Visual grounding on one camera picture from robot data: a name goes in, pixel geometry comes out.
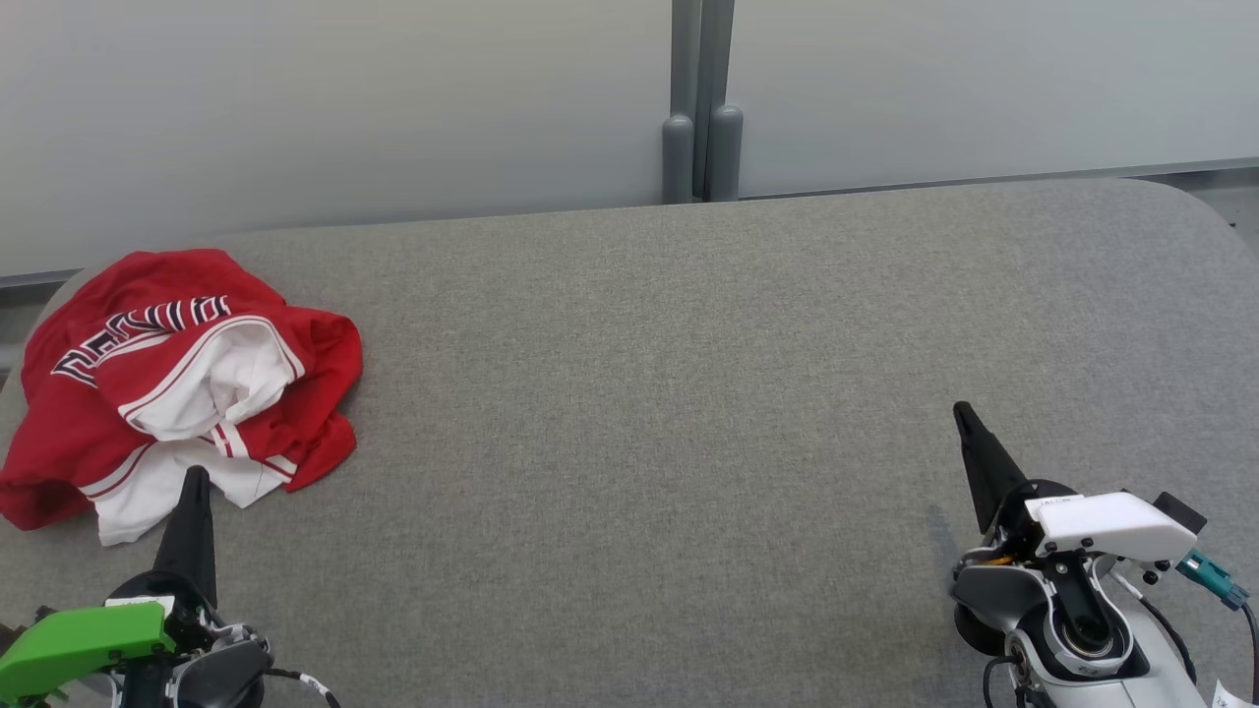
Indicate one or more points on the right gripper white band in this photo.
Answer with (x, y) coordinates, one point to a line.
(1111, 526)

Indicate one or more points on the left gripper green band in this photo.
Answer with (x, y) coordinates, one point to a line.
(79, 644)

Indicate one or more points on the red shorts with white panels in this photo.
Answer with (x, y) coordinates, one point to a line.
(39, 492)

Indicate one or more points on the red jersey with white trim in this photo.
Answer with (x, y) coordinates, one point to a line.
(148, 295)

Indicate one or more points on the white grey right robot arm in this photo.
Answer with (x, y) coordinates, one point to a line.
(989, 590)

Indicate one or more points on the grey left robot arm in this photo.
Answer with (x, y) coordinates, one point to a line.
(226, 678)

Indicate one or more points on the grey cylindrical partition foot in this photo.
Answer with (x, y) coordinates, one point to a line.
(725, 147)
(678, 157)

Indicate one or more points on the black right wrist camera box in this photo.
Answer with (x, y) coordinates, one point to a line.
(1180, 513)

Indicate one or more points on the grey partition upright frame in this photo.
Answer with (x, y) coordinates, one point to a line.
(703, 59)

